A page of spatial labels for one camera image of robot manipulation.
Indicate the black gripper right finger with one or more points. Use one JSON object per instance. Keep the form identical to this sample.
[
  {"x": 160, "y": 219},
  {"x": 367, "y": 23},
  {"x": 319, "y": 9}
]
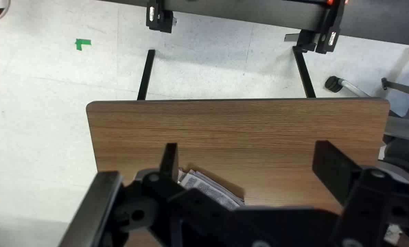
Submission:
[{"x": 337, "y": 167}]

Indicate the grey office chair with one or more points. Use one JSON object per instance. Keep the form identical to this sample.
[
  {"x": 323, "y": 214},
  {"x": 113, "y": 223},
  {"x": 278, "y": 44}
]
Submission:
[{"x": 397, "y": 90}]

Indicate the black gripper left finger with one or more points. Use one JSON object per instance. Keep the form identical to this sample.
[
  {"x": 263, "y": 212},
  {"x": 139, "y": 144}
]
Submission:
[{"x": 171, "y": 160}]

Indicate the black table leg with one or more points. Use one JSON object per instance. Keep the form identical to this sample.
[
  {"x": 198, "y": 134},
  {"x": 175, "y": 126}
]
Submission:
[
  {"x": 304, "y": 73},
  {"x": 146, "y": 75}
]

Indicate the black perforated workbench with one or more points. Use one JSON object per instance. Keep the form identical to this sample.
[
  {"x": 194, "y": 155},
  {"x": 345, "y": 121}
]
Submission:
[{"x": 260, "y": 11}]

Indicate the green tape floor mark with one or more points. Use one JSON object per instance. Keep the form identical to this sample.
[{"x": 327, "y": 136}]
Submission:
[{"x": 83, "y": 44}]

